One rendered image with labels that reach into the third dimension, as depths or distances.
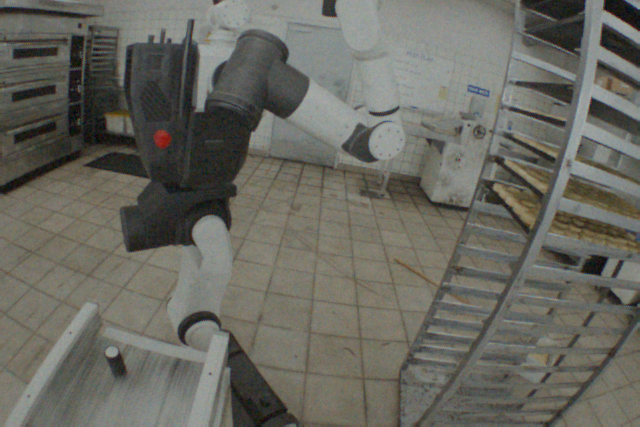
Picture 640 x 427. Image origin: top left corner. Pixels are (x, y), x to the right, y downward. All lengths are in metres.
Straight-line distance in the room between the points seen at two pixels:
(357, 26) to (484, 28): 4.72
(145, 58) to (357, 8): 0.38
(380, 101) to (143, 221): 0.58
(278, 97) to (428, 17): 4.46
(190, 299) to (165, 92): 0.56
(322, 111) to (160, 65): 0.32
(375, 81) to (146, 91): 0.42
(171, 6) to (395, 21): 3.36
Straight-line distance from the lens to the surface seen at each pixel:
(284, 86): 0.53
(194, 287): 0.91
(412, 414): 1.54
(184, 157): 0.67
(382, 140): 0.61
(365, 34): 0.55
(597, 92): 0.81
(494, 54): 5.27
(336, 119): 0.57
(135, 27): 5.66
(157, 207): 0.74
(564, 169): 0.75
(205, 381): 0.58
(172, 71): 0.64
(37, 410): 0.64
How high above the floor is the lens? 1.38
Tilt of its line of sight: 20 degrees down
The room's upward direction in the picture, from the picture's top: 10 degrees clockwise
